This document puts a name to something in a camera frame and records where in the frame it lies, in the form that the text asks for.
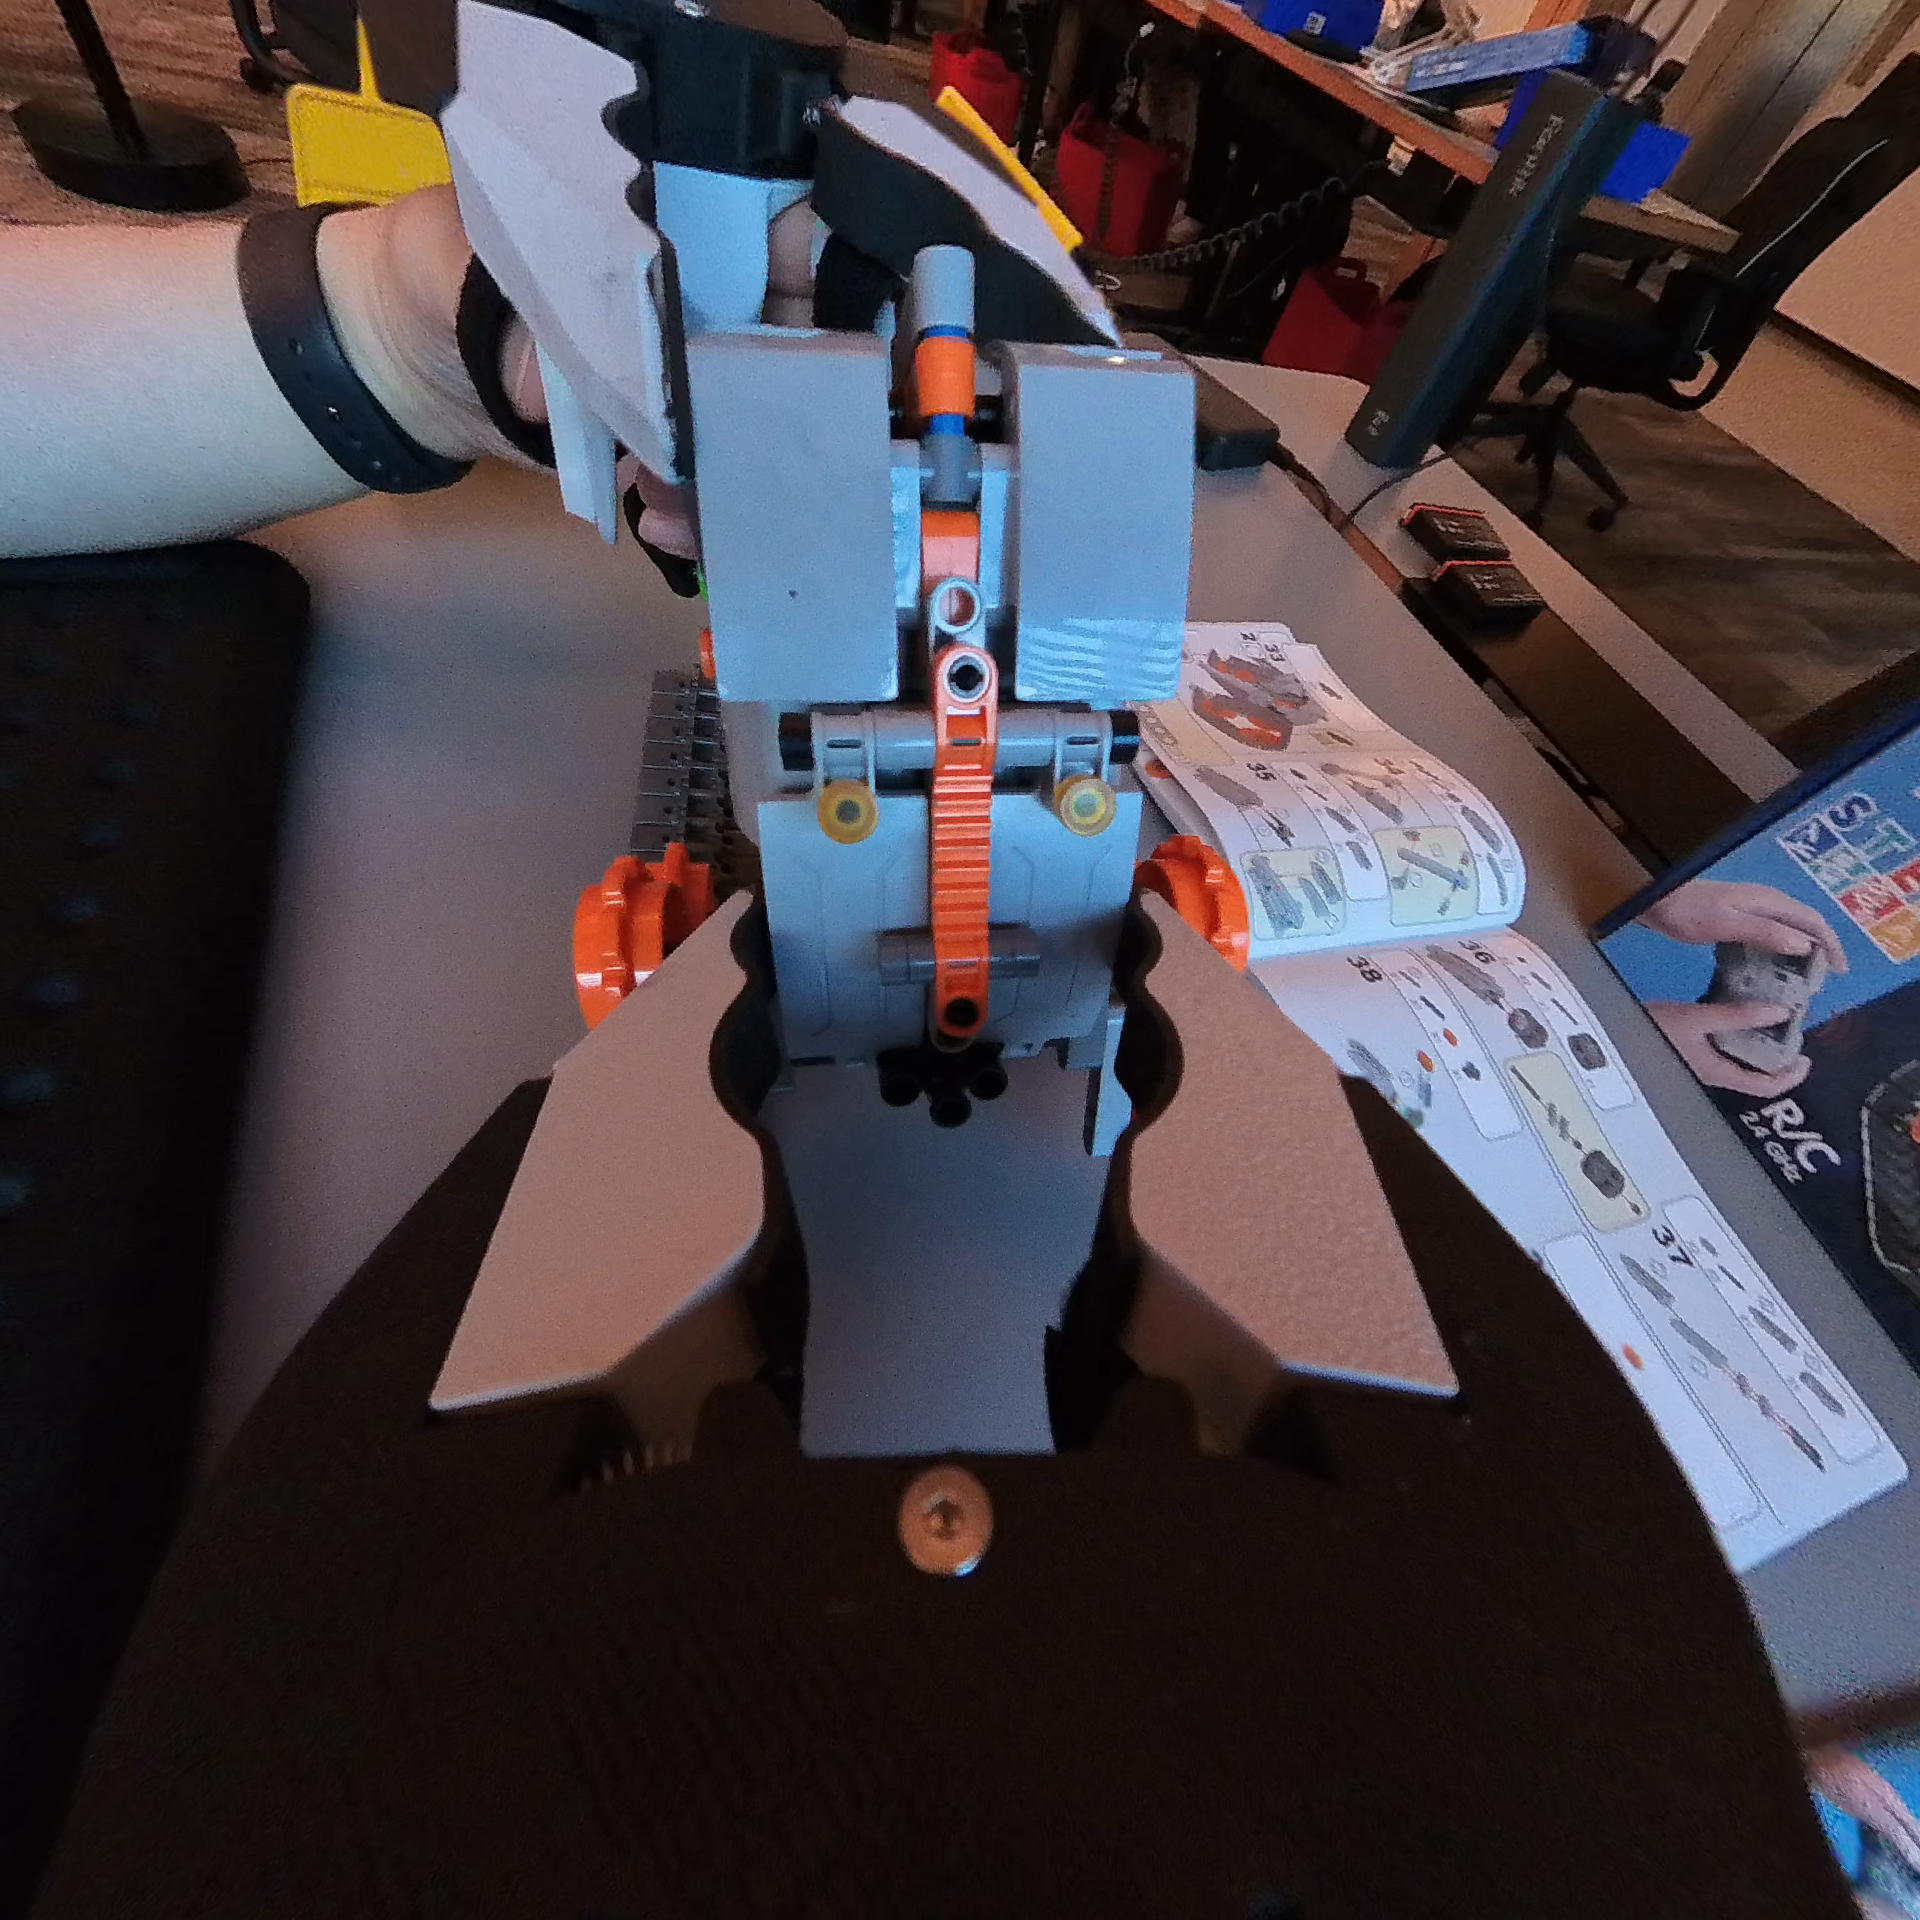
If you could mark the yellow plastic bin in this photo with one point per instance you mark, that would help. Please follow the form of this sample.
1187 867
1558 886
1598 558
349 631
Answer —
358 148

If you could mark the red container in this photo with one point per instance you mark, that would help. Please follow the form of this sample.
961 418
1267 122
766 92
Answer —
1117 180
1328 323
979 82

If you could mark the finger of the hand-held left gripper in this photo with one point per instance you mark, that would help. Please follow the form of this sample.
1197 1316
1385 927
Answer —
961 195
555 195

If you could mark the black perforated chair back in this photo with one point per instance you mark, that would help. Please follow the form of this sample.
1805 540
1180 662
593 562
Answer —
120 1050

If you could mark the grey orange toy robot model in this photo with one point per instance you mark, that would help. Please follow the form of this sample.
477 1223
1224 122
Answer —
961 599

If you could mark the grey desk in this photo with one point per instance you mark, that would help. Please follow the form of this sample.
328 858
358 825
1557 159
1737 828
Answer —
450 720

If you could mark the person's left hand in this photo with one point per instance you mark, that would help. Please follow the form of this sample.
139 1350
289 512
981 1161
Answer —
398 315

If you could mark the blue robot kit box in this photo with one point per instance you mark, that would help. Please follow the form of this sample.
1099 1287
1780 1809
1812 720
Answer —
1800 1020

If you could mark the black power adapter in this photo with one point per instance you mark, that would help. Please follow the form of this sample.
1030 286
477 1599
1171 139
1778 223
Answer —
1236 427

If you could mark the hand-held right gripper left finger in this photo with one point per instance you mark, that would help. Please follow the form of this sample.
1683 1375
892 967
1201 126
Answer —
600 1201

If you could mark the black floor lamp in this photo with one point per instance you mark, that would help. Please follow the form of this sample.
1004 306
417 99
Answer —
136 159

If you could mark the black office chair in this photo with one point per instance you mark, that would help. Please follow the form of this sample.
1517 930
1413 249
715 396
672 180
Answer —
1723 283

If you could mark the person's left forearm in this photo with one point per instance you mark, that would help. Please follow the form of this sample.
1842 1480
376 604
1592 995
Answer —
136 388

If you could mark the open instruction booklet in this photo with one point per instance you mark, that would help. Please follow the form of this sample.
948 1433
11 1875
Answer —
1500 1050

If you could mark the black battery pack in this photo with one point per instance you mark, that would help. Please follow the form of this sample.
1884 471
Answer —
1452 529
1488 590

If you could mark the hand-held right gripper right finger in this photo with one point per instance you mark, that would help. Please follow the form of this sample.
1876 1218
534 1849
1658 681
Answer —
1276 1201

